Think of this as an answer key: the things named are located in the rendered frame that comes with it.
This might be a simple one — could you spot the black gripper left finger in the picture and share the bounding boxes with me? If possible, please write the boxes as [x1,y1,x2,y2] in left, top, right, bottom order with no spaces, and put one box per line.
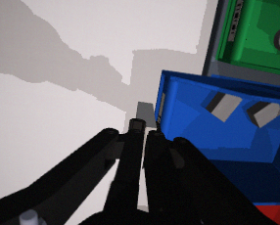
[0,102,147,225]

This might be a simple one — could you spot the grey metal disc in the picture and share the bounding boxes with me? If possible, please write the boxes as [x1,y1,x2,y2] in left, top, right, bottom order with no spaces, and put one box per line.
[273,29,280,51]

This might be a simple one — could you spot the blue bin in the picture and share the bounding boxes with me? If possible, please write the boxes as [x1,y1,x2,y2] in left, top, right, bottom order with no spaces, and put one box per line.
[155,70,280,205]

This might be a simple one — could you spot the dark grey low shelf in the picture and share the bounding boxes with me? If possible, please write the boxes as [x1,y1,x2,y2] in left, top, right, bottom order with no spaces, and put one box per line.
[202,0,280,225]

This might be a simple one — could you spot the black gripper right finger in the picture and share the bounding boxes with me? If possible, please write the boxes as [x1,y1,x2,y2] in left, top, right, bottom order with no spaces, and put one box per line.
[142,103,279,225]

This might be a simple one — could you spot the grey block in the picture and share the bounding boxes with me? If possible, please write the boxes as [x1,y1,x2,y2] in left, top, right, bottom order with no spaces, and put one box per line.
[206,92,243,122]
[246,101,280,127]

